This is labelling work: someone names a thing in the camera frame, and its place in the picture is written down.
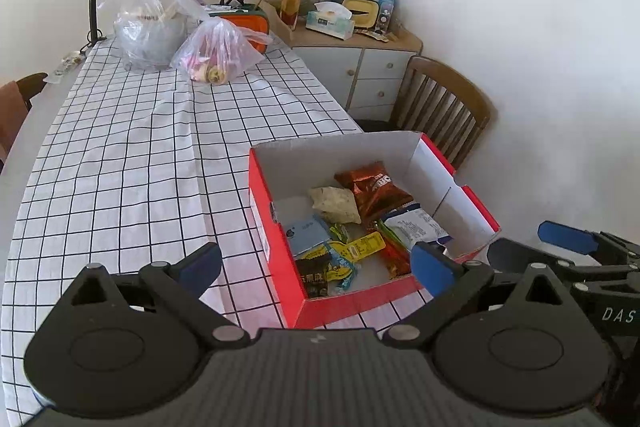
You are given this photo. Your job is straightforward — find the brown red snack packet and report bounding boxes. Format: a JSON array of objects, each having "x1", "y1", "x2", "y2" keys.
[{"x1": 334, "y1": 161, "x2": 413, "y2": 225}]

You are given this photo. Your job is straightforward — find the small items at lamp base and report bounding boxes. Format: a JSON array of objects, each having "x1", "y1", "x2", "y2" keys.
[{"x1": 44, "y1": 50, "x2": 87, "y2": 84}]

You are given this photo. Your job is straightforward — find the red cardboard box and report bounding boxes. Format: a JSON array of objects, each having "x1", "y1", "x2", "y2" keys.
[{"x1": 248, "y1": 131, "x2": 500, "y2": 329}]

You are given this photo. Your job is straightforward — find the small blue candy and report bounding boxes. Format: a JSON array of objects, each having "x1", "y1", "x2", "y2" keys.
[{"x1": 329, "y1": 223, "x2": 349, "y2": 244}]

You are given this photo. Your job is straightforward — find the yellow box on cabinet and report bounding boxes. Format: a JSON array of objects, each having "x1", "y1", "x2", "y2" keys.
[{"x1": 343, "y1": 0, "x2": 378, "y2": 29}]

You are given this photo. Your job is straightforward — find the large clear plastic bag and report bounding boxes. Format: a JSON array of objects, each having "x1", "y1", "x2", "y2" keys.
[{"x1": 98, "y1": 0, "x2": 208, "y2": 70}]

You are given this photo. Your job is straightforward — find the green white snack packet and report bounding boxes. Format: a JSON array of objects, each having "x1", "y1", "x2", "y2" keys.
[{"x1": 326, "y1": 242, "x2": 357, "y2": 295}]

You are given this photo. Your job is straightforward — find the white drawer cabinet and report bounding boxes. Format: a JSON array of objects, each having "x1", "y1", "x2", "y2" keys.
[{"x1": 262, "y1": 2, "x2": 423, "y2": 121}]

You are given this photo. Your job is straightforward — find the left wooden chair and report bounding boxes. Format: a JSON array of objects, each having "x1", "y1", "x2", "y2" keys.
[{"x1": 0, "y1": 72, "x2": 48, "y2": 167}]

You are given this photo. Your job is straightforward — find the beige snack packet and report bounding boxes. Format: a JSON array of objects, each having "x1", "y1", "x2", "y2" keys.
[{"x1": 308, "y1": 186, "x2": 361, "y2": 225}]

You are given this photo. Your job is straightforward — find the tissue box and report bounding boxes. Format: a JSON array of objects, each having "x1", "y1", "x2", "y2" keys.
[{"x1": 306, "y1": 1, "x2": 355, "y2": 41}]

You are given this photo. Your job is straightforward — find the wooden chair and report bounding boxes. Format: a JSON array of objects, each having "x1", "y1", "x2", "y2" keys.
[
  {"x1": 0, "y1": 72, "x2": 48, "y2": 167},
  {"x1": 357, "y1": 56, "x2": 491, "y2": 169}
]

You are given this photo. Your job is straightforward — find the right wooden chair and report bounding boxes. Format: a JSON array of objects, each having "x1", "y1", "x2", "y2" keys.
[{"x1": 357, "y1": 56, "x2": 491, "y2": 169}]

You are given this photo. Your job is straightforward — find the white blue snack packet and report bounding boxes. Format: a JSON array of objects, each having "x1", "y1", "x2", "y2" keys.
[{"x1": 382, "y1": 202, "x2": 452, "y2": 251}]

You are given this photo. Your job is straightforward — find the pink cloth on chair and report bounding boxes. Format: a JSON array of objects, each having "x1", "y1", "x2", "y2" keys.
[{"x1": 0, "y1": 81, "x2": 28, "y2": 156}]

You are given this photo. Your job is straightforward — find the dark blue snack packet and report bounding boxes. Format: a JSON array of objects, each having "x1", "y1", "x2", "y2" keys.
[{"x1": 295, "y1": 253, "x2": 331, "y2": 298}]

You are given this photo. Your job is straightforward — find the yellow snack packet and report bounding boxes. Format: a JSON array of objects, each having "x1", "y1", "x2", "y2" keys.
[{"x1": 297, "y1": 232, "x2": 386, "y2": 263}]

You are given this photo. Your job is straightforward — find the light blue snack packet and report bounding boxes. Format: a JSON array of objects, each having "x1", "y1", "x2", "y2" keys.
[{"x1": 285, "y1": 216, "x2": 330, "y2": 258}]

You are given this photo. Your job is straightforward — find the white black-checked tablecloth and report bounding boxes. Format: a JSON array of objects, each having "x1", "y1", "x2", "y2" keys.
[{"x1": 0, "y1": 31, "x2": 436, "y2": 427}]

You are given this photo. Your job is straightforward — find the pink-filled clear plastic bag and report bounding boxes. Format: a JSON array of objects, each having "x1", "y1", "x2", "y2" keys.
[{"x1": 170, "y1": 17, "x2": 272, "y2": 86}]

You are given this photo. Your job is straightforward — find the yellow oil bottle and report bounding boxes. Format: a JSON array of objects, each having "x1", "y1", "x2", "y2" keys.
[{"x1": 279, "y1": 0, "x2": 302, "y2": 30}]

